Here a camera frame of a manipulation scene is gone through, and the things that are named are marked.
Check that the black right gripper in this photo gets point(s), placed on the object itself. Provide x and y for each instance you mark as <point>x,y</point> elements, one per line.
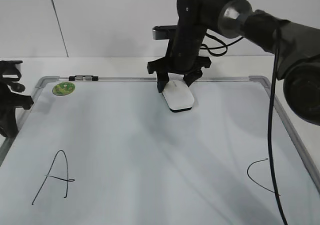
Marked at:
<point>195,17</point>

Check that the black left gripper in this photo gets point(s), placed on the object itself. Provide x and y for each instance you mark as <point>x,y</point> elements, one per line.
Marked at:
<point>11,97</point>

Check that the white whiteboard eraser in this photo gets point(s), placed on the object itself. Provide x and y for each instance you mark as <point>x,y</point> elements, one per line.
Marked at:
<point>178,96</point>

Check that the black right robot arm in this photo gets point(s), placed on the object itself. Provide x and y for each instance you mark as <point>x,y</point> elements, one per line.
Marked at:
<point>296,48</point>

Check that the green round magnet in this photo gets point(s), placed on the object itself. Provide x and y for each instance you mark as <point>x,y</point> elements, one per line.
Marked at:
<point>63,89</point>

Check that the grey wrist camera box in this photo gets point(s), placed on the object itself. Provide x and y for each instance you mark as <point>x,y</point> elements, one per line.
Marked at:
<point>164,32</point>

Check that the white whiteboard with aluminium frame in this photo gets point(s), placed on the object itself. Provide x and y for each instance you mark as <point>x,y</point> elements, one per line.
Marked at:
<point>112,153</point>

